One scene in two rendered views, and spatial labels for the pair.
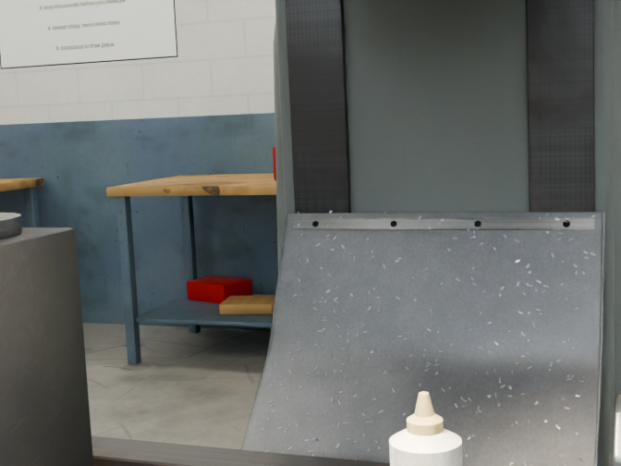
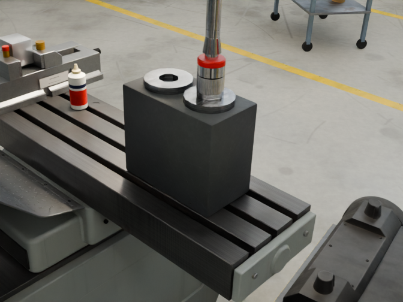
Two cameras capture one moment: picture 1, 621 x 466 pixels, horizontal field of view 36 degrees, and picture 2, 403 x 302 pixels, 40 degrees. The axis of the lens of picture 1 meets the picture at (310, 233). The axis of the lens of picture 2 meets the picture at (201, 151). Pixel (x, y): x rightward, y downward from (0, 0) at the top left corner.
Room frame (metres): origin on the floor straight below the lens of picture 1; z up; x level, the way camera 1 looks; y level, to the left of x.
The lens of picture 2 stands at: (1.52, 0.64, 1.55)
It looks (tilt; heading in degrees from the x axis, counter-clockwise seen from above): 31 degrees down; 201
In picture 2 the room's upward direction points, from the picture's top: 2 degrees clockwise
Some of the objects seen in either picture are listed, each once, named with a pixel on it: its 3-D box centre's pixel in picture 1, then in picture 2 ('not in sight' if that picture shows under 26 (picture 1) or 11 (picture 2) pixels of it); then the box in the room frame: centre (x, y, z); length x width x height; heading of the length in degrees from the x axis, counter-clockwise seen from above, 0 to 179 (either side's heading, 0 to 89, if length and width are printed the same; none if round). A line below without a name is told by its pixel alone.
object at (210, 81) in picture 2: not in sight; (210, 79); (0.70, 0.35, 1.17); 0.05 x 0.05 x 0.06
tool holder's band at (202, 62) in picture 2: not in sight; (211, 60); (0.70, 0.35, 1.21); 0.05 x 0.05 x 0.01
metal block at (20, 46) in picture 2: not in sight; (15, 50); (0.50, -0.23, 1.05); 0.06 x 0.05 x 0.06; 69
